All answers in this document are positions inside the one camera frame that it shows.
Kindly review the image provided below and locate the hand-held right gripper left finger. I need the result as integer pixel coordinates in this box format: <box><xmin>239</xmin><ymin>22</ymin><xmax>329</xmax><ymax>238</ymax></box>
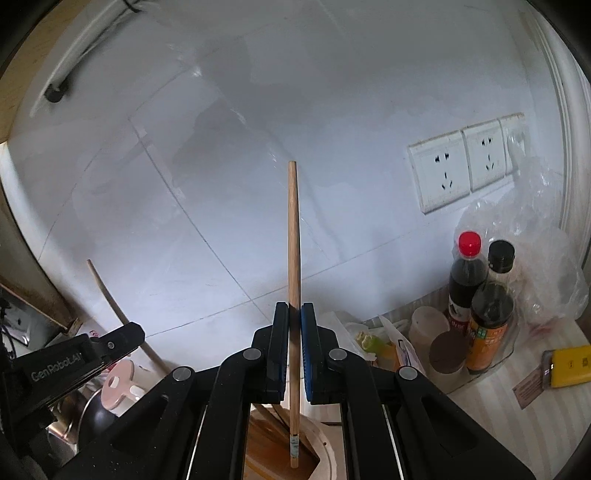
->
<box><xmin>58</xmin><ymin>301</ymin><xmax>291</xmax><ymax>480</ymax></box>

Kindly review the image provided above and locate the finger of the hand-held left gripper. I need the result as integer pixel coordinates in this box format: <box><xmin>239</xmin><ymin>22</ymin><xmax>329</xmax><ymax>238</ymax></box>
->
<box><xmin>90</xmin><ymin>322</ymin><xmax>145</xmax><ymax>366</ymax></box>

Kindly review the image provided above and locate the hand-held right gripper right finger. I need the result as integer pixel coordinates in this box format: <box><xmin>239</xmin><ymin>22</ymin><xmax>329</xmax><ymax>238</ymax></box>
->
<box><xmin>300</xmin><ymin>301</ymin><xmax>536</xmax><ymax>480</ymax></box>

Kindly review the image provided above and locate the white chopstick holder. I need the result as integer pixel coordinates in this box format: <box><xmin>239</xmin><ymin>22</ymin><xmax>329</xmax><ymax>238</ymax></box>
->
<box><xmin>245</xmin><ymin>401</ymin><xmax>346</xmax><ymax>480</ymax></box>

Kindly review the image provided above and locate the white plastic bag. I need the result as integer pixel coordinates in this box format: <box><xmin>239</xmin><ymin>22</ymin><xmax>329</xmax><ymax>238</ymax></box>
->
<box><xmin>321</xmin><ymin>310</ymin><xmax>428</xmax><ymax>376</ymax></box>

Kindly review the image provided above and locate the green vegetable piece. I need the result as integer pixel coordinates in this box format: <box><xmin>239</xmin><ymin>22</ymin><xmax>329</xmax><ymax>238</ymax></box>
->
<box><xmin>358</xmin><ymin>333</ymin><xmax>385</xmax><ymax>355</ymax></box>

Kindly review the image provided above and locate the black pot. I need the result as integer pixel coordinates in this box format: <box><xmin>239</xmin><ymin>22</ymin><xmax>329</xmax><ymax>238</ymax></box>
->
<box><xmin>78</xmin><ymin>392</ymin><xmax>117</xmax><ymax>445</ymax></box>

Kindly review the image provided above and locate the orange packet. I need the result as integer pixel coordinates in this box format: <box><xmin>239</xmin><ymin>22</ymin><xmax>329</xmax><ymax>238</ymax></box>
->
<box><xmin>376</xmin><ymin>342</ymin><xmax>402</xmax><ymax>370</ymax></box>

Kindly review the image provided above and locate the white plastic cup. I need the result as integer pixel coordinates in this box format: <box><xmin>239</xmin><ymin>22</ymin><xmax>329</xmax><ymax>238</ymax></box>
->
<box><xmin>411</xmin><ymin>306</ymin><xmax>451</xmax><ymax>352</ymax></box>

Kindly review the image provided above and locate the brown lid jar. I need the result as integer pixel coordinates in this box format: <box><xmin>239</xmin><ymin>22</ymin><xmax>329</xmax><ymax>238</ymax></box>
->
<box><xmin>429</xmin><ymin>331</ymin><xmax>469</xmax><ymax>394</ymax></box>

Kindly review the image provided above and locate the red cap dark bottle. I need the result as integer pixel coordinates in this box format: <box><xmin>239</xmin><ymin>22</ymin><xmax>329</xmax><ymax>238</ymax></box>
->
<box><xmin>447</xmin><ymin>231</ymin><xmax>489</xmax><ymax>329</ymax></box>

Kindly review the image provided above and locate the black cap dark bottle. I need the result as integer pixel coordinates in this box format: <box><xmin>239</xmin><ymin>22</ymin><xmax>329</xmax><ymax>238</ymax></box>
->
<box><xmin>466</xmin><ymin>240</ymin><xmax>516</xmax><ymax>374</ymax></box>

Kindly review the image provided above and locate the striped tablecloth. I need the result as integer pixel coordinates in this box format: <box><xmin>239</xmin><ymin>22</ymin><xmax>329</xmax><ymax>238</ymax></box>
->
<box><xmin>448</xmin><ymin>330</ymin><xmax>591</xmax><ymax>480</ymax></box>

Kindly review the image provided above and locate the brown card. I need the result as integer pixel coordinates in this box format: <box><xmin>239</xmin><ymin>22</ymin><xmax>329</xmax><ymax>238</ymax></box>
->
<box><xmin>512</xmin><ymin>368</ymin><xmax>551</xmax><ymax>410</ymax></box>

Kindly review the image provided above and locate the clear plastic bag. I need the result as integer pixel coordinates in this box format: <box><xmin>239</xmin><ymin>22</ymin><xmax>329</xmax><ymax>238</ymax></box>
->
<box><xmin>455</xmin><ymin>157</ymin><xmax>590</xmax><ymax>334</ymax></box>

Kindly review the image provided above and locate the yellow power bank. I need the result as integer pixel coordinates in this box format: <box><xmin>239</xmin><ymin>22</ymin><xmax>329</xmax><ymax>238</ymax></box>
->
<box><xmin>550</xmin><ymin>344</ymin><xmax>591</xmax><ymax>388</ymax></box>

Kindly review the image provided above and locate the white wall socket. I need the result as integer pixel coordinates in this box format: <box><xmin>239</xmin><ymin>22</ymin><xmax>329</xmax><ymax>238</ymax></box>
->
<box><xmin>407</xmin><ymin>130</ymin><xmax>472</xmax><ymax>214</ymax></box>
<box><xmin>462</xmin><ymin>119</ymin><xmax>509</xmax><ymax>192</ymax></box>

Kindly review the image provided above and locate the white wall switch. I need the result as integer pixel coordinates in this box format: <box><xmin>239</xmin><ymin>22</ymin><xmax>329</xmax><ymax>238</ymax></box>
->
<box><xmin>500</xmin><ymin>113</ymin><xmax>527</xmax><ymax>176</ymax></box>

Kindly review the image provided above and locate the white cable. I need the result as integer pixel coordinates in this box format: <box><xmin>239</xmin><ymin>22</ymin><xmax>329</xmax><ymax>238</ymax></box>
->
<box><xmin>44</xmin><ymin>0</ymin><xmax>153</xmax><ymax>103</ymax></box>

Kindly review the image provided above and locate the white door frame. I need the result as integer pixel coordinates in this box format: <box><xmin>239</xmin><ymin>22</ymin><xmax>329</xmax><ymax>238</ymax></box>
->
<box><xmin>522</xmin><ymin>9</ymin><xmax>591</xmax><ymax>259</ymax></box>

